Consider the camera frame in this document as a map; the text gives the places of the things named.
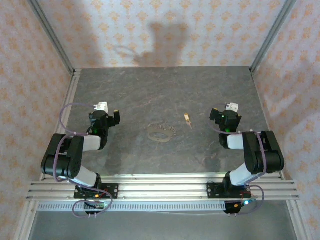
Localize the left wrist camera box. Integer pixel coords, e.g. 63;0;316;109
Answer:
92;101;110;113

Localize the aluminium table side rail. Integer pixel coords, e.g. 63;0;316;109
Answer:
251;71;285;181
39;69;82;181

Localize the aluminium mounting rail beam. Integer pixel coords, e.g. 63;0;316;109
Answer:
26;174;301;201

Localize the white slotted cable duct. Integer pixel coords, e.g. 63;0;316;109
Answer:
36;201;227;213

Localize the aluminium frame post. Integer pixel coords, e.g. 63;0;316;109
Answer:
27;0;76;73
249;0;298;73

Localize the small circuit board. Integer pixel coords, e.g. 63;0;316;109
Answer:
84;200;107;210
233;198;258;209

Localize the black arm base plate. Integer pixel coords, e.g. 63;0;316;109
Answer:
206;181;252;200
73;183;120;200

